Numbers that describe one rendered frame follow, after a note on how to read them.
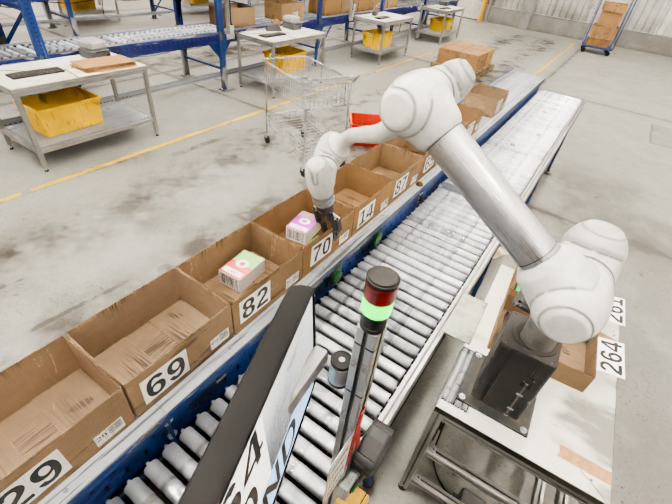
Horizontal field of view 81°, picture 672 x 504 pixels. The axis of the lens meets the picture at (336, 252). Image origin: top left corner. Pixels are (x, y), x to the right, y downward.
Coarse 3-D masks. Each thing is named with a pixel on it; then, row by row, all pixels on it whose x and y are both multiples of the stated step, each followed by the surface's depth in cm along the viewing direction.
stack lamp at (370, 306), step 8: (368, 288) 58; (368, 296) 59; (376, 296) 58; (384, 296) 57; (392, 296) 58; (368, 304) 60; (376, 304) 59; (384, 304) 59; (392, 304) 60; (368, 312) 60; (376, 312) 60; (384, 312) 60
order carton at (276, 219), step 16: (304, 192) 196; (272, 208) 179; (288, 208) 190; (304, 208) 203; (336, 208) 191; (352, 208) 185; (272, 224) 184; (288, 240) 162; (320, 240) 168; (336, 240) 182; (304, 256) 162; (304, 272) 169
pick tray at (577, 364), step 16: (512, 304) 181; (496, 320) 174; (496, 336) 160; (560, 352) 166; (576, 352) 167; (592, 352) 161; (560, 368) 152; (576, 368) 161; (592, 368) 153; (576, 384) 152
